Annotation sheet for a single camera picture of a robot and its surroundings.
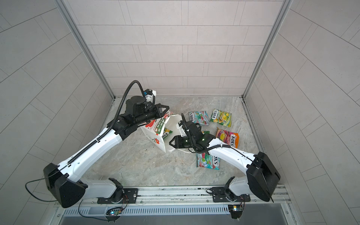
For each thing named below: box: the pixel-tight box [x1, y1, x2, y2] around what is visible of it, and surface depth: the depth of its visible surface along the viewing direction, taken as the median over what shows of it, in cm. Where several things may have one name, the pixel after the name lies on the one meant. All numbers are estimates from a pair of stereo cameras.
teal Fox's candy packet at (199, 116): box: [188, 110, 210, 126], surface depth 104 cm
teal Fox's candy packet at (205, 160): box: [196, 152, 221, 171], surface depth 82 cm
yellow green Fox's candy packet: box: [210, 108, 233, 128], surface depth 101 cm
